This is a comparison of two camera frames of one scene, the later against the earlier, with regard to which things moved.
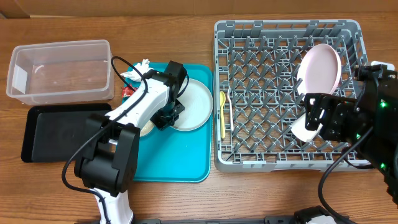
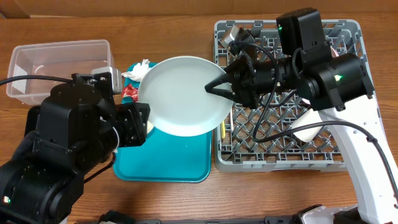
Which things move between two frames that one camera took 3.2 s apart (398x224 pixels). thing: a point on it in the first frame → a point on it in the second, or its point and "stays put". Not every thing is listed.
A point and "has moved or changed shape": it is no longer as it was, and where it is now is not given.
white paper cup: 299,130 stays put
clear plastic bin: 61,73 stays put
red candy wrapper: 127,91 stays put
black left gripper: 163,123 → 135,130
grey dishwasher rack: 257,64 stays put
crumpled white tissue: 141,67 stays put
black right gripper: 338,107 → 240,74
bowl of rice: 147,129 stays put
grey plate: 198,103 has moved or changed shape
